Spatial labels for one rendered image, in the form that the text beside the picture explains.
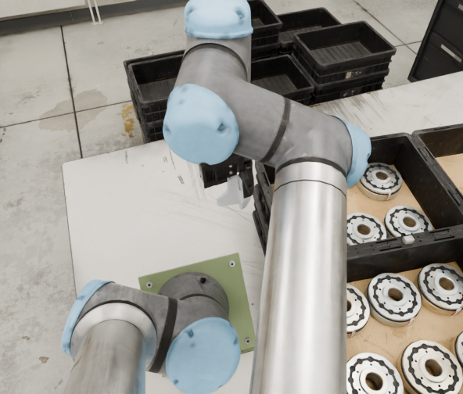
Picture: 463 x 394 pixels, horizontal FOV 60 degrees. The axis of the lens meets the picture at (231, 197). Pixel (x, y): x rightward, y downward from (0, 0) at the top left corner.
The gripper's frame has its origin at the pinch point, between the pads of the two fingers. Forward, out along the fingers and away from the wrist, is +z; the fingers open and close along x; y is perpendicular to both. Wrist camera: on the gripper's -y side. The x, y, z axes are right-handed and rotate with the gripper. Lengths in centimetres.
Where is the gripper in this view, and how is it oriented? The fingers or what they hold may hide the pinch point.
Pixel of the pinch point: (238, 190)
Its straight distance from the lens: 72.8
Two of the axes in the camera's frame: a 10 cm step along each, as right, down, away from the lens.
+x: 3.8, 7.5, -5.5
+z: 0.3, 5.8, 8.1
